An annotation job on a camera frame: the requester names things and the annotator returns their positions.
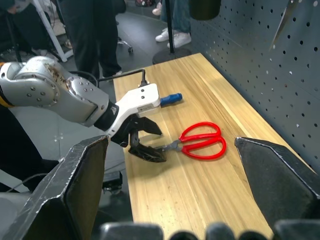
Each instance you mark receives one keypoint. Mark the person in dark clothes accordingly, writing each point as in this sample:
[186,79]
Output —
[27,27]

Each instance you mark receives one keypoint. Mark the white metal frame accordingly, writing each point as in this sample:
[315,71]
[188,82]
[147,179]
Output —
[53,37]

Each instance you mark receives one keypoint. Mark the black cup holder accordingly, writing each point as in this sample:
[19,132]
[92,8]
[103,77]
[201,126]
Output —
[205,10]

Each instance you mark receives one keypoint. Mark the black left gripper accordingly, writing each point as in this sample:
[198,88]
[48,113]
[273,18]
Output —
[123,135]

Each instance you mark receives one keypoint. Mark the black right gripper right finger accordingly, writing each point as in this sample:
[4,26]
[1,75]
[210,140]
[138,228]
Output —
[280,180]

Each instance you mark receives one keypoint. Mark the person in jeans, white sneakers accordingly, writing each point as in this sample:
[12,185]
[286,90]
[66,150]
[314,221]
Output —
[181,15]

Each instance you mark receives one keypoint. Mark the person in black trousers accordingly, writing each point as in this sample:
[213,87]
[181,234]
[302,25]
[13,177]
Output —
[92,37]

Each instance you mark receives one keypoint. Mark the grey metal pegboard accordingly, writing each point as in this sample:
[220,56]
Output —
[250,62]

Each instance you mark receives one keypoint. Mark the black caster base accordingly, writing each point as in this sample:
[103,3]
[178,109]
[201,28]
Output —
[112,181]

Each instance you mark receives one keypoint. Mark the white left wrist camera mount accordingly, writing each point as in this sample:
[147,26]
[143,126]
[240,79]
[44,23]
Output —
[142,97]

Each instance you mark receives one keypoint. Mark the hanging metal blade tool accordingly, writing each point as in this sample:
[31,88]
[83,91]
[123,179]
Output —
[285,20]

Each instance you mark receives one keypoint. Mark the black pole stand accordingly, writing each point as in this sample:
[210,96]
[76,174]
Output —
[170,30]

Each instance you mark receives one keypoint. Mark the person in pink shoes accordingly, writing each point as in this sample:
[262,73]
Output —
[157,10]

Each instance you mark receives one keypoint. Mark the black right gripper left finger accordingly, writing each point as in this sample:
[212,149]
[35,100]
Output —
[62,195]

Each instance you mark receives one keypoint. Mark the office chair base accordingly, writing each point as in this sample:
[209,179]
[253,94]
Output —
[126,45]

